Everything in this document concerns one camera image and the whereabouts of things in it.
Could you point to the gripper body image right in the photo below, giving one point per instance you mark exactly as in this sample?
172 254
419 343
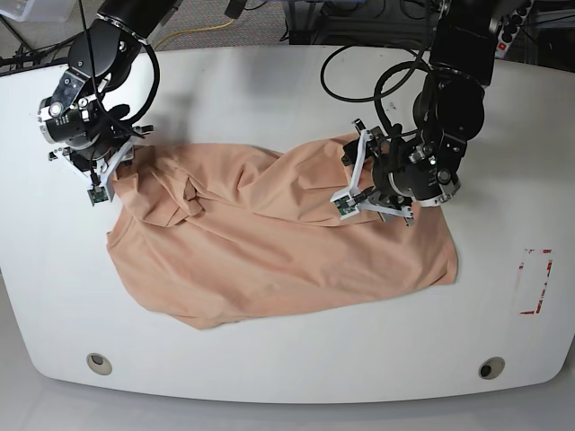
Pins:
382 170

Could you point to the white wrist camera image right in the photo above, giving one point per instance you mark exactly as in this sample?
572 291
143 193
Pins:
351 200

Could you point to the right table cable grommet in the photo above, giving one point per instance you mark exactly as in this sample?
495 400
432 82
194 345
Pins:
491 368

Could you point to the black robot arm image left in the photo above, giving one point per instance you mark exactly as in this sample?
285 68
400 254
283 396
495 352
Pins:
99 61

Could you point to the peach T-shirt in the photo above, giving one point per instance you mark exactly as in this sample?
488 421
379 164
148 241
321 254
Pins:
211 234

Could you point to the table cable grommet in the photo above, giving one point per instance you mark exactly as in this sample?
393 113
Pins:
99 364
491 368

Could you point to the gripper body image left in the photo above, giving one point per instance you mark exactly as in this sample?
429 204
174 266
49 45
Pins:
90 157

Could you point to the red tape rectangle marking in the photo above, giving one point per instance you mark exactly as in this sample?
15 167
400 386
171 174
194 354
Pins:
533 277

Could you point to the white power strip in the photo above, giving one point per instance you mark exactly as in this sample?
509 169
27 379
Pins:
511 24

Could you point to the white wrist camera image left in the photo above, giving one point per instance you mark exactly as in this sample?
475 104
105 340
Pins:
104 191

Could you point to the clear plastic storage box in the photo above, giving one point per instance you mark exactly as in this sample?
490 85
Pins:
37 10

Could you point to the left table cable grommet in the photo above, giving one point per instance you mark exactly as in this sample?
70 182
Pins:
99 364

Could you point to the black equipment base on floor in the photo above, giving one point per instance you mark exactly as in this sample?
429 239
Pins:
341 22

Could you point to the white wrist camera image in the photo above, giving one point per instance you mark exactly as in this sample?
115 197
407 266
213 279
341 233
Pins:
351 200
104 191

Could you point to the black tripod stand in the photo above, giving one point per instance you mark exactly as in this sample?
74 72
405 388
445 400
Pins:
27 58

